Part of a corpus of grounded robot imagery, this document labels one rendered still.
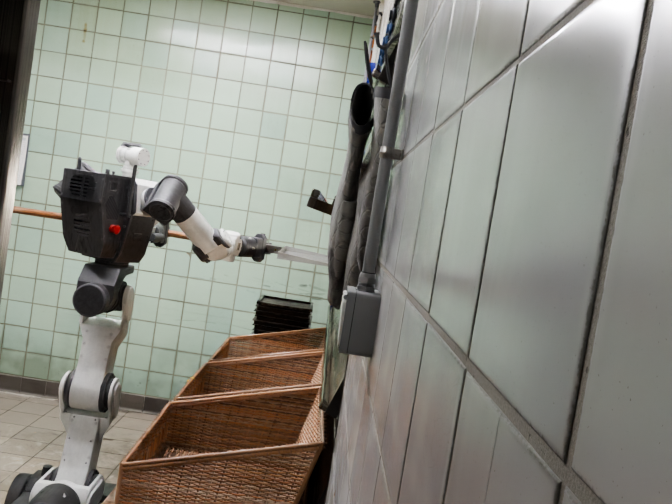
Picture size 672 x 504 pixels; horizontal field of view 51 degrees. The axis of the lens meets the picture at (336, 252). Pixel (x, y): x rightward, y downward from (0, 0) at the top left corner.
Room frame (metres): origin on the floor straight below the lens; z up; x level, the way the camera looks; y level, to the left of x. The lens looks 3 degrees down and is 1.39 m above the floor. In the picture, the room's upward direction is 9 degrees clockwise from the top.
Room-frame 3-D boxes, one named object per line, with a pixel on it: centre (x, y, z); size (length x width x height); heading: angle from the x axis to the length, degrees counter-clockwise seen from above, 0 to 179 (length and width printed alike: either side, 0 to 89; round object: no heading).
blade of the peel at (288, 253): (3.10, 0.06, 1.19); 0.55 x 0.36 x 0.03; 1
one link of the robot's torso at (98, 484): (2.44, 0.80, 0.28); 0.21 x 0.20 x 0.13; 2
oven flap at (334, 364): (2.53, -0.06, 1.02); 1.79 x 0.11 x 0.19; 0
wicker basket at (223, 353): (3.10, 0.21, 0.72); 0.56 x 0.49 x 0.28; 1
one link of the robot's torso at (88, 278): (2.49, 0.80, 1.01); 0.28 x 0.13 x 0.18; 2
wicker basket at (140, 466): (1.92, 0.20, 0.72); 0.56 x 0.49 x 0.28; 2
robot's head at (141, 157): (2.58, 0.78, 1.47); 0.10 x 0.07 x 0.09; 63
